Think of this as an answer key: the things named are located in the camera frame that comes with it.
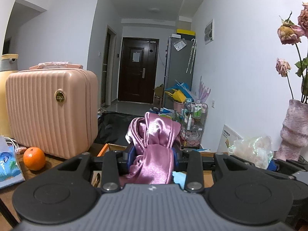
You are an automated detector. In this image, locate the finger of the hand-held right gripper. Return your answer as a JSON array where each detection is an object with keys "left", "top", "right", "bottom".
[
  {"left": 273, "top": 158, "right": 308, "bottom": 171},
  {"left": 268, "top": 161, "right": 303, "bottom": 181}
]

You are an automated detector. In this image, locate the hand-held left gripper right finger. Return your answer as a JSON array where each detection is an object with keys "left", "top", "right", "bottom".
[{"left": 172, "top": 146, "right": 252, "bottom": 194}]

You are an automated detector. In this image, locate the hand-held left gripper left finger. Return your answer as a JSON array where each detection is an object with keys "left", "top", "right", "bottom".
[{"left": 58, "top": 146, "right": 136, "bottom": 193}]

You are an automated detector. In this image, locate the light blue fluffy towel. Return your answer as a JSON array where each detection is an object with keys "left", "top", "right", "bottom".
[{"left": 172, "top": 172, "right": 187, "bottom": 188}]

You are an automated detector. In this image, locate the pinkish purple satin scrunchie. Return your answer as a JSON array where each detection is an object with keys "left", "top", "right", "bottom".
[{"left": 120, "top": 111, "right": 181, "bottom": 186}]

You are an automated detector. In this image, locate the clear plastic bag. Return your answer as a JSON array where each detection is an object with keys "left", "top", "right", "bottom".
[{"left": 227, "top": 135, "right": 274, "bottom": 169}]

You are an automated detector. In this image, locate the orange cardboard box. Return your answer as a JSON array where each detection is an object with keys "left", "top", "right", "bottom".
[{"left": 93, "top": 143, "right": 229, "bottom": 188}]

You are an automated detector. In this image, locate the pink textured ceramic vase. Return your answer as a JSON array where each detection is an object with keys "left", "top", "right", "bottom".
[{"left": 275, "top": 99, "right": 308, "bottom": 162}]

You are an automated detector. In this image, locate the black cloth bundle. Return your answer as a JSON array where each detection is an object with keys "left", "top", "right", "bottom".
[{"left": 94, "top": 111, "right": 145, "bottom": 146}]

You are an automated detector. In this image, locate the blue plastic packaging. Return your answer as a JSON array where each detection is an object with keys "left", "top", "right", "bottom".
[{"left": 150, "top": 107, "right": 176, "bottom": 119}]

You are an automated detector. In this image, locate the pink plastic bin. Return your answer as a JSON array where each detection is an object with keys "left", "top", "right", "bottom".
[{"left": 174, "top": 100, "right": 186, "bottom": 112}]

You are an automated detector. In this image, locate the white flat board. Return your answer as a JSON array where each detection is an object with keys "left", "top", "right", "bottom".
[{"left": 218, "top": 124, "right": 243, "bottom": 152}]

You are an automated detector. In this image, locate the yellow plastic bag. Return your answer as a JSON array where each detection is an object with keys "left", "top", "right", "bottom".
[{"left": 165, "top": 89, "right": 187, "bottom": 103}]

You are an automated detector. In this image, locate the brown cardboard carton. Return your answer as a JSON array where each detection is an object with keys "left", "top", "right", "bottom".
[{"left": 154, "top": 84, "right": 166, "bottom": 106}]

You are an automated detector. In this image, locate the blue plastic bag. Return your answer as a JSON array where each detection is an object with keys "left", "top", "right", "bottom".
[{"left": 166, "top": 80, "right": 193, "bottom": 97}]

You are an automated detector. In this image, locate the lilac folded paper decoration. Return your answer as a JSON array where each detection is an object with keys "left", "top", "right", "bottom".
[{"left": 198, "top": 76, "right": 212, "bottom": 104}]

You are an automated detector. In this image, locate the dark front door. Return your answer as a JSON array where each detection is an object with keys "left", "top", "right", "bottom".
[{"left": 118, "top": 37, "right": 160, "bottom": 104}]

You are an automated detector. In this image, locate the grey refrigerator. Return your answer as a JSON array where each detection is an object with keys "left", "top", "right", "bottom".
[{"left": 164, "top": 36, "right": 196, "bottom": 109}]

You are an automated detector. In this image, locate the pink ribbed suitcase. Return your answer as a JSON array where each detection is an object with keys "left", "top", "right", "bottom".
[{"left": 5, "top": 61, "right": 99, "bottom": 160}]

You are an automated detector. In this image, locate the grey interior door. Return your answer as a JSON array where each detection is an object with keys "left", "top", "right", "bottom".
[{"left": 101, "top": 25, "right": 117, "bottom": 106}]

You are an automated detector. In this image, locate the orange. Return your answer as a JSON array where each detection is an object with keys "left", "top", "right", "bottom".
[{"left": 23, "top": 147, "right": 46, "bottom": 171}]

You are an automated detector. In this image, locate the translucent folded umbrella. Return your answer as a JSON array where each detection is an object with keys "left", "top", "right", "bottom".
[
  {"left": 190, "top": 40, "right": 197, "bottom": 74},
  {"left": 186, "top": 38, "right": 193, "bottom": 73}
]

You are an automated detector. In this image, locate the clear plastic pouch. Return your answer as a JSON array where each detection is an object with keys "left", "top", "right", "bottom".
[{"left": 173, "top": 40, "right": 187, "bottom": 51}]

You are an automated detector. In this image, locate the blue tissue pack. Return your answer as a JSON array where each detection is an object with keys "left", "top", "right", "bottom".
[{"left": 0, "top": 136, "right": 26, "bottom": 190}]

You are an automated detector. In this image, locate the yellow and black box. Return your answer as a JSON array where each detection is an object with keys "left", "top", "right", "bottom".
[{"left": 177, "top": 29, "right": 196, "bottom": 37}]

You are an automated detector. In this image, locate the bunch of dried pink roses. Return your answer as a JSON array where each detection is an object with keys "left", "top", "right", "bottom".
[{"left": 275, "top": 2, "right": 308, "bottom": 104}]

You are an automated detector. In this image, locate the yellow thermos bottle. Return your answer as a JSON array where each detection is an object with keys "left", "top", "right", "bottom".
[{"left": 0, "top": 54, "right": 19, "bottom": 139}]

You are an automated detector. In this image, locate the metal wire trolley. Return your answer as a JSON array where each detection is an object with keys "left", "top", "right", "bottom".
[{"left": 180, "top": 102, "right": 208, "bottom": 150}]

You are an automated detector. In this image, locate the white charger cable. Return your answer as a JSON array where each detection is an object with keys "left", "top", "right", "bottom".
[{"left": 4, "top": 137, "right": 27, "bottom": 154}]

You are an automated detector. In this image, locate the white wall panel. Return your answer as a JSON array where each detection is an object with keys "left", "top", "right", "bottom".
[{"left": 204, "top": 19, "right": 214, "bottom": 45}]

